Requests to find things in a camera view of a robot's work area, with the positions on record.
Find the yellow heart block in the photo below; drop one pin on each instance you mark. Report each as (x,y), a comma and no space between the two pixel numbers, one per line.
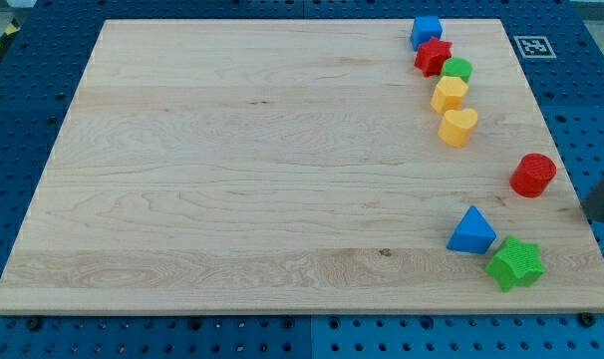
(457,127)

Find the blue cube block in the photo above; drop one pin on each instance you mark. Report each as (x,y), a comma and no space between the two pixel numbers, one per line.
(424,28)

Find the red cylinder block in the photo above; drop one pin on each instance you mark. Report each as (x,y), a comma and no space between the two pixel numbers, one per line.
(532,175)

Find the green cylinder block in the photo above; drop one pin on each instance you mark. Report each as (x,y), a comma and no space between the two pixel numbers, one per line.
(457,67)

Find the white fiducial marker tag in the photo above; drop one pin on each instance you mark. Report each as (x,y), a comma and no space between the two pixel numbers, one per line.
(534,47)

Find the green star block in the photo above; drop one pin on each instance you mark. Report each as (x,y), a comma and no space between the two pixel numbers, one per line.
(516,263)

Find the blue triangle block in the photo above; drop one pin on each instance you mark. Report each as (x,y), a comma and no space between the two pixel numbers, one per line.
(472,234)

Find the wooden board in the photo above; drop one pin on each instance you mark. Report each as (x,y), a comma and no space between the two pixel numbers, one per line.
(211,167)

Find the yellow hexagon block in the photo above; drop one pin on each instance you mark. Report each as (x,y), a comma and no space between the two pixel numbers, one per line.
(449,94)

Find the red star block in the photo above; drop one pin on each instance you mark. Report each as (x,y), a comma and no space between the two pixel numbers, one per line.
(431,56)

